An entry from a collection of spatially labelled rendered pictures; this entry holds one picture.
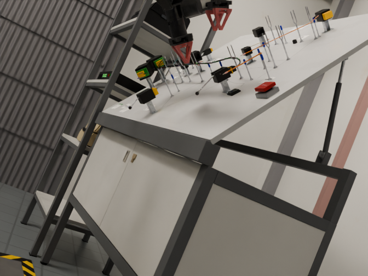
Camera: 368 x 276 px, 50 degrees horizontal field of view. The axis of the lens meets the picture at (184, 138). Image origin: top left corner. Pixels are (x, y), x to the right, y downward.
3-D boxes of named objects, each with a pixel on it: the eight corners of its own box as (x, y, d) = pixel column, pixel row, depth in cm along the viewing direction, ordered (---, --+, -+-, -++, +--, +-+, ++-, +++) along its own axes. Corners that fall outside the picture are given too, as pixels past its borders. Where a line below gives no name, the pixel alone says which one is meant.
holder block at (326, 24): (322, 28, 179) (317, 9, 176) (335, 28, 169) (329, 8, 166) (314, 32, 179) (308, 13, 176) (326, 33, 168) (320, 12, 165)
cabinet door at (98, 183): (98, 226, 164) (137, 139, 167) (72, 193, 213) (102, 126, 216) (102, 228, 165) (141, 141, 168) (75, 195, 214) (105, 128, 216)
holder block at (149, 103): (133, 121, 169) (123, 101, 166) (157, 108, 173) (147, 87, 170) (137, 122, 165) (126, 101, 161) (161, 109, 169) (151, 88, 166)
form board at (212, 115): (103, 114, 219) (101, 111, 218) (241, 38, 253) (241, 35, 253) (212, 145, 115) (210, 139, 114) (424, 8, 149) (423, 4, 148)
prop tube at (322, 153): (323, 159, 156) (339, 82, 154) (317, 158, 158) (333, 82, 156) (328, 160, 157) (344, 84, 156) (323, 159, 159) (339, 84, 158)
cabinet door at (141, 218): (145, 287, 115) (199, 163, 118) (97, 226, 164) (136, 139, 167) (153, 289, 117) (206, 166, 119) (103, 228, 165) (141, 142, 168)
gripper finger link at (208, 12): (221, 31, 150) (222, 5, 148) (228, 30, 144) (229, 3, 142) (204, 30, 149) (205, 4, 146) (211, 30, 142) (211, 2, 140)
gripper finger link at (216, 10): (224, 30, 148) (224, 4, 146) (231, 30, 141) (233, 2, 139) (207, 30, 146) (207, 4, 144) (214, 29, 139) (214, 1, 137)
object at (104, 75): (110, 80, 229) (115, 70, 229) (95, 80, 260) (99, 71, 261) (157, 104, 244) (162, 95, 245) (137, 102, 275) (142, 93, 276)
